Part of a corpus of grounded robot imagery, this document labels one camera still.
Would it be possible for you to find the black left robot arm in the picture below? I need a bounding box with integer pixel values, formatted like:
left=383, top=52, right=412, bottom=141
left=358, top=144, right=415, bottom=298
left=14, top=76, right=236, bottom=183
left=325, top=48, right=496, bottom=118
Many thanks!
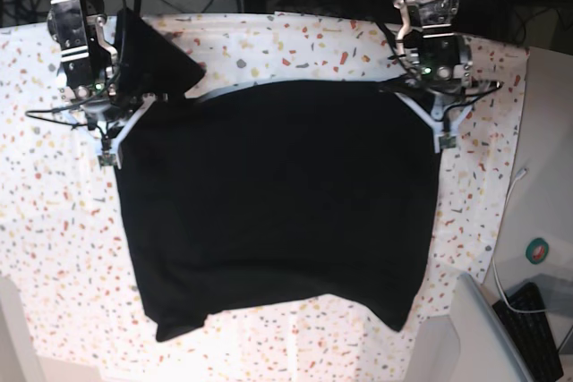
left=381, top=0, right=503, bottom=153

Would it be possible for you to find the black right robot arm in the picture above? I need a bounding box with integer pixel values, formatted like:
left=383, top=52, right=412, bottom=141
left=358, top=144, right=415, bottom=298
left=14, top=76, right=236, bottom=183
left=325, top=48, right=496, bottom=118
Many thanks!
left=26, top=0, right=169, bottom=168

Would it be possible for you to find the white usb cable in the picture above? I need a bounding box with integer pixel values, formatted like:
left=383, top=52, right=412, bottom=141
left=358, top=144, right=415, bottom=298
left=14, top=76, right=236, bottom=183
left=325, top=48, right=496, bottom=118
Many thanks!
left=492, top=167, right=548, bottom=313

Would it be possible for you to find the grey monitor edge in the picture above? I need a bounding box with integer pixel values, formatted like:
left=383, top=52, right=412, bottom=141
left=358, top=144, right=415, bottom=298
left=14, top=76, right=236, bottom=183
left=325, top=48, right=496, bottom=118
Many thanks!
left=449, top=274, right=533, bottom=382

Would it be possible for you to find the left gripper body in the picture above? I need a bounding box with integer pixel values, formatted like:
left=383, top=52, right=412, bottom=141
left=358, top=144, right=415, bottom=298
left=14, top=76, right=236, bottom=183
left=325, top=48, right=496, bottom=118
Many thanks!
left=402, top=80, right=504, bottom=121

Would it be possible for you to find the green tape roll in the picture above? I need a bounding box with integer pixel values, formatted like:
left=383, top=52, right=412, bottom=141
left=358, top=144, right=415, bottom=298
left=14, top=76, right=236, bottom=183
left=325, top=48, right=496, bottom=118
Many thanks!
left=526, top=238, right=550, bottom=265

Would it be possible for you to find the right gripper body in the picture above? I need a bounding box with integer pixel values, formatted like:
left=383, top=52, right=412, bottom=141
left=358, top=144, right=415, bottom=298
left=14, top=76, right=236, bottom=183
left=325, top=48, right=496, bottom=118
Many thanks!
left=66, top=90, right=155, bottom=136

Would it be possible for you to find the black keyboard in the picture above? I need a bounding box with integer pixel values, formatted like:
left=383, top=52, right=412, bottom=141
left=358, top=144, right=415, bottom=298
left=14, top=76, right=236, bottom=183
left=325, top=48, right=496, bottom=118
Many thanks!
left=492, top=282, right=564, bottom=382

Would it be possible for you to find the terrazzo pattern tablecloth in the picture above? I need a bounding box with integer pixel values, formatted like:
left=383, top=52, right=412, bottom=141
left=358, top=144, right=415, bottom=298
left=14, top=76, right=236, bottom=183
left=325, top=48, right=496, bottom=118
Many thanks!
left=1, top=23, right=528, bottom=381

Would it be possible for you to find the black printed t-shirt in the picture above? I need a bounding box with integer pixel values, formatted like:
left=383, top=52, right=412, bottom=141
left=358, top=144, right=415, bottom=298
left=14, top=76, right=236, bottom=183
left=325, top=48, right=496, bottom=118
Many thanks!
left=114, top=8, right=442, bottom=343

